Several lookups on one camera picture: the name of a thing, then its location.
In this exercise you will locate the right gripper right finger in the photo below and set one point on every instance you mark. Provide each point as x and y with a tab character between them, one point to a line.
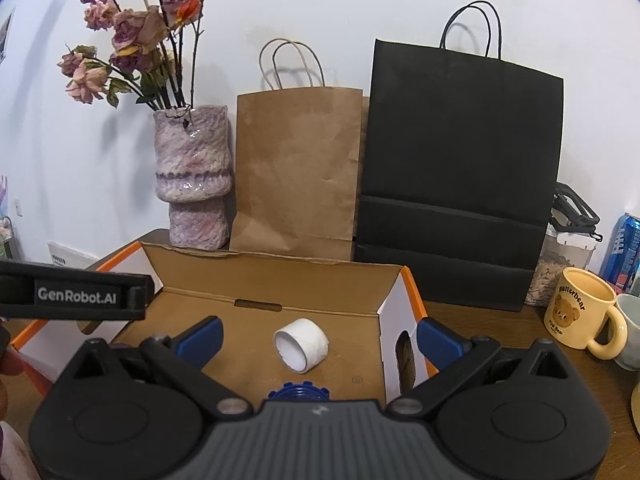
459	362

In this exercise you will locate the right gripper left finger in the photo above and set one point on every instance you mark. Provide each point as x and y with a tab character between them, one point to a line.
179	361

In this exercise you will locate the white tape roll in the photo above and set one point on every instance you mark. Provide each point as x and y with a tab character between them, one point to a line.
301	345

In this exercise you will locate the blue ribbed cap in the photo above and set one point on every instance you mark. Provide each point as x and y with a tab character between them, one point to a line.
302	391

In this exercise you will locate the orange cardboard box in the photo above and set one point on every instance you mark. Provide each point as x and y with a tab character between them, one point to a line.
368	312

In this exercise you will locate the yellow bear mug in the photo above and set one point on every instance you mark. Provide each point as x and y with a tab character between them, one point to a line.
582	315

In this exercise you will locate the clear jar with black clasp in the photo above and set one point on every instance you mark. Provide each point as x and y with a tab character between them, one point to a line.
571	239

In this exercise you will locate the grey ceramic cup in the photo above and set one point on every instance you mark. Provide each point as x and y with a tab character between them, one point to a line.
629	358

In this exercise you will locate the blue soda can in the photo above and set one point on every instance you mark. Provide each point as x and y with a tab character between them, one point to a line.
620	260

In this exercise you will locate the black paper bag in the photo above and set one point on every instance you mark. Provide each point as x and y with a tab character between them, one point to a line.
459	168

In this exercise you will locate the pink textured ceramic vase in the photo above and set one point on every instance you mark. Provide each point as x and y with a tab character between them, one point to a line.
193	173

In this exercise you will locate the brown paper bag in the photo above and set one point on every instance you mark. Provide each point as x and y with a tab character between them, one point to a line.
297	154

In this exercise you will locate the dried pink rose bouquet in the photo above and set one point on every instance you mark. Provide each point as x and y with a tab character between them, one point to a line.
147	57

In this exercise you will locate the white panel by wall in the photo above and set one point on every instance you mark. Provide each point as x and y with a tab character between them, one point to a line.
62	255

